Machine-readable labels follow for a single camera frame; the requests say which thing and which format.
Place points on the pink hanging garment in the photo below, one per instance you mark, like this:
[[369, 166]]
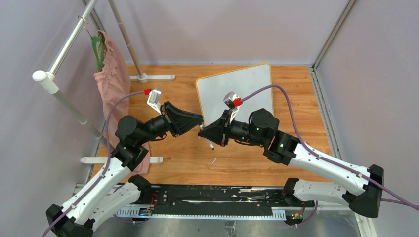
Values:
[[113, 83]]

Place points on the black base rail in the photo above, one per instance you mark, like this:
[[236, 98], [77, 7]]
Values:
[[215, 202]]

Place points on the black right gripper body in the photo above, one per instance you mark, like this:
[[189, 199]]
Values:
[[226, 128]]

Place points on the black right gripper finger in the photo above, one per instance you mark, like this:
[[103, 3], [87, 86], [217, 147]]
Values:
[[213, 135], [216, 125]]

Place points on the white whiteboard marker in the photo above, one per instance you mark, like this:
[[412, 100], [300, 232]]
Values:
[[211, 144]]

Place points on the green clothes hanger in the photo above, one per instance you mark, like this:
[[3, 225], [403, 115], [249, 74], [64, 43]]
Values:
[[98, 50]]

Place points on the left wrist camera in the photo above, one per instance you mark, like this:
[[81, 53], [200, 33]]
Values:
[[153, 99]]

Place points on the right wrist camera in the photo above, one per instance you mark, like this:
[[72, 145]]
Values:
[[233, 101]]

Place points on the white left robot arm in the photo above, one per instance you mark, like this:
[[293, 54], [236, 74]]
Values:
[[88, 209]]

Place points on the yellow framed whiteboard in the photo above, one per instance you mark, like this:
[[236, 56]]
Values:
[[243, 82]]

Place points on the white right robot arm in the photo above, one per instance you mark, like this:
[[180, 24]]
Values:
[[354, 186]]

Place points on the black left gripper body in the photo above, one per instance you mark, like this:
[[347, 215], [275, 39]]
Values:
[[162, 123]]

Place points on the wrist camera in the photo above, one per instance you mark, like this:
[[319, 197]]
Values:
[[153, 99], [233, 101]]

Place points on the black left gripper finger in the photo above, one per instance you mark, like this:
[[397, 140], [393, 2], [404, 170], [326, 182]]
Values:
[[180, 115], [187, 125]]

